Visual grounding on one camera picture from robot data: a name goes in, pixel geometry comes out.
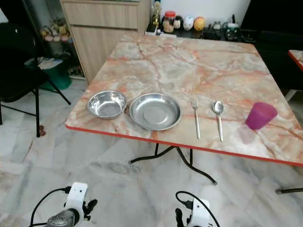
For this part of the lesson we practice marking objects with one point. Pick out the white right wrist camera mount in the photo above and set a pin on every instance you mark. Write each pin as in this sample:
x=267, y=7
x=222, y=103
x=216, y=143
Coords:
x=200, y=212

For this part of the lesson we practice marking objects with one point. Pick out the yellow bear figurine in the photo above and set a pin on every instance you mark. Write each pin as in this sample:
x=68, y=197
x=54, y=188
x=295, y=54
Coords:
x=62, y=28

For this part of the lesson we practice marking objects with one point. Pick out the light wooden cabinet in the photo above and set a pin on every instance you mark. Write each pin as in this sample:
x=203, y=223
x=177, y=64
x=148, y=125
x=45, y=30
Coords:
x=104, y=42

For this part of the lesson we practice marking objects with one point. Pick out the purple plastic cup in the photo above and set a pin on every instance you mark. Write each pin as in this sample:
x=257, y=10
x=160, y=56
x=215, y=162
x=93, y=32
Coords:
x=260, y=117

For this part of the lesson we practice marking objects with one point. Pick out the orange egg figurine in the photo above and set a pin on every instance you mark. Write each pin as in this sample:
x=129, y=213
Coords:
x=199, y=24

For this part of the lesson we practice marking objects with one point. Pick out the silver metal fork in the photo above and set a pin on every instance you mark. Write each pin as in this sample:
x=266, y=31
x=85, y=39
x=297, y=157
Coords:
x=196, y=120

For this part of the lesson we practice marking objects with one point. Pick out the shallow stainless steel plate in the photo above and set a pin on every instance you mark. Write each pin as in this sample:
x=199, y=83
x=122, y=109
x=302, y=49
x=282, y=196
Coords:
x=155, y=111

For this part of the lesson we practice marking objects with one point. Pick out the green plastic bin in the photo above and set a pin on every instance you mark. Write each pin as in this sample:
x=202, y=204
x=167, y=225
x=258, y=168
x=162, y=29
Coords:
x=61, y=79

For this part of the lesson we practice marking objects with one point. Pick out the black television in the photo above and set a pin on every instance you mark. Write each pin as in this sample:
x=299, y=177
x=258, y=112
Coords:
x=272, y=13

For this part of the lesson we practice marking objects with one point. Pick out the glass display shelf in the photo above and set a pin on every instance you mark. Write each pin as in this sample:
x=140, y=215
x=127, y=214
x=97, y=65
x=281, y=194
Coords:
x=35, y=19

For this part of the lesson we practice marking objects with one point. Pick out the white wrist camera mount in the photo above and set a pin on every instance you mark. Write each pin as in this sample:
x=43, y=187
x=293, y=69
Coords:
x=200, y=212
x=77, y=194

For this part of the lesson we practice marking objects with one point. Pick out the small grey figurine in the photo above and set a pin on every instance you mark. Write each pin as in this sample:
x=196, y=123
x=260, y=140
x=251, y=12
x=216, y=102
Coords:
x=217, y=25

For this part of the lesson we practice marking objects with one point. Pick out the glass jar with red lid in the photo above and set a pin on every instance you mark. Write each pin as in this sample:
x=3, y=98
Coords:
x=169, y=23

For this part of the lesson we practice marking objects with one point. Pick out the dark green mug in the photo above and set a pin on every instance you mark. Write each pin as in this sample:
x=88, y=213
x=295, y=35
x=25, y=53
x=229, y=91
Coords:
x=232, y=32

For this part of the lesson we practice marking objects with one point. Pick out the black and white figurine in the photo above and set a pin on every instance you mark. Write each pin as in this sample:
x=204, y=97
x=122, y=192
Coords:
x=178, y=22

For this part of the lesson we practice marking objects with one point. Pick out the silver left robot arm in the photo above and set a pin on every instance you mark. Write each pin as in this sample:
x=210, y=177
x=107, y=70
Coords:
x=64, y=220

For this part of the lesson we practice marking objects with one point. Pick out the black metal table leg frame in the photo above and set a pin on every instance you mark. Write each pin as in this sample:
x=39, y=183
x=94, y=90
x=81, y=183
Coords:
x=289, y=190
x=191, y=158

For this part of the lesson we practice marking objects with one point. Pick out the small stainless steel bowl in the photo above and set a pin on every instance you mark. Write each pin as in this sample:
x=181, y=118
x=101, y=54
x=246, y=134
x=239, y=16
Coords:
x=107, y=104

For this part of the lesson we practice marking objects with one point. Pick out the silver metal spoon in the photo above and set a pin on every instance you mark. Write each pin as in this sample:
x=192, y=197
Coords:
x=218, y=107

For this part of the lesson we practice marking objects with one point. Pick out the black folding chair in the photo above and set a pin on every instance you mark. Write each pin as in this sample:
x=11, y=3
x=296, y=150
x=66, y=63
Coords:
x=19, y=66

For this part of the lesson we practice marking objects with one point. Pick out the white egg figurine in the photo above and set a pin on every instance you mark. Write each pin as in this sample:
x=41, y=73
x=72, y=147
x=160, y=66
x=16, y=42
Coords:
x=188, y=23

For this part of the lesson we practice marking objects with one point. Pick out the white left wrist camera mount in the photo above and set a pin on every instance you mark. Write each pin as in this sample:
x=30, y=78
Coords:
x=77, y=194

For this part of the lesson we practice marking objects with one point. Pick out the white paper stack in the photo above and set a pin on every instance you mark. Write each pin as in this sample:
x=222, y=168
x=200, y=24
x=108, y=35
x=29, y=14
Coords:
x=49, y=63

